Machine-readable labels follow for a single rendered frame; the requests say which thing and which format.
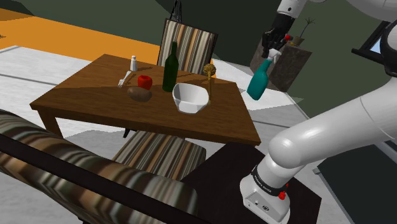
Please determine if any teal spray bottle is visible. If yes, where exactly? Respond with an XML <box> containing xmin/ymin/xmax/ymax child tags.
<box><xmin>246</xmin><ymin>48</ymin><xmax>282</xmax><ymax>101</ymax></box>

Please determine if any dark side table with plant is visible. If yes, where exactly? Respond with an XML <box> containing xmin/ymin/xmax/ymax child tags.
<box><xmin>249</xmin><ymin>17</ymin><xmax>316</xmax><ymax>93</ymax></box>

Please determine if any striped upholstered chair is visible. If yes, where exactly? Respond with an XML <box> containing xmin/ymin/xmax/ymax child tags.
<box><xmin>156</xmin><ymin>18</ymin><xmax>218</xmax><ymax>76</ymax></box>
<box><xmin>0</xmin><ymin>108</ymin><xmax>207</xmax><ymax>224</ymax></box>

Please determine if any black framed window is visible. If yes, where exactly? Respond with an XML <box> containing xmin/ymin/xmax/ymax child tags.
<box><xmin>351</xmin><ymin>20</ymin><xmax>392</xmax><ymax>66</ymax></box>

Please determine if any white bowl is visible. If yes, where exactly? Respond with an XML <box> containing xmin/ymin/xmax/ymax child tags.
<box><xmin>172</xmin><ymin>82</ymin><xmax>209</xmax><ymax>115</ymax></box>

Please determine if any dark green wine bottle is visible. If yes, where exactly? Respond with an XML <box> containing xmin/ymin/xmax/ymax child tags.
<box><xmin>162</xmin><ymin>41</ymin><xmax>180</xmax><ymax>93</ymax></box>

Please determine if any brown potato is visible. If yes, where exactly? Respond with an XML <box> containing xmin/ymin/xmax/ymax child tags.
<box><xmin>127</xmin><ymin>86</ymin><xmax>153</xmax><ymax>103</ymax></box>

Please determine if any silver fork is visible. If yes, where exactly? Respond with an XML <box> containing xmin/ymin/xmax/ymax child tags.
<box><xmin>117</xmin><ymin>70</ymin><xmax>133</xmax><ymax>89</ymax></box>

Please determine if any dark robot stand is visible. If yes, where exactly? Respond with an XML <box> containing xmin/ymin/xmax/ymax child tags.
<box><xmin>181</xmin><ymin>142</ymin><xmax>323</xmax><ymax>224</ymax></box>

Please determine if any brown wooden table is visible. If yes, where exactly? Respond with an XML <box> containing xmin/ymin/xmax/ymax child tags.
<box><xmin>29</xmin><ymin>53</ymin><xmax>262</xmax><ymax>146</ymax></box>

